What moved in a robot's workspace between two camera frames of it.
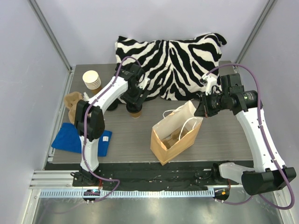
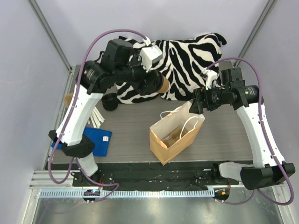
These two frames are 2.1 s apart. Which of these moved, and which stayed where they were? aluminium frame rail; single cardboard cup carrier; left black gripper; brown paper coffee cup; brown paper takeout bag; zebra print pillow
Moved: left black gripper; brown paper coffee cup
Stayed: brown paper takeout bag; single cardboard cup carrier; zebra print pillow; aluminium frame rail
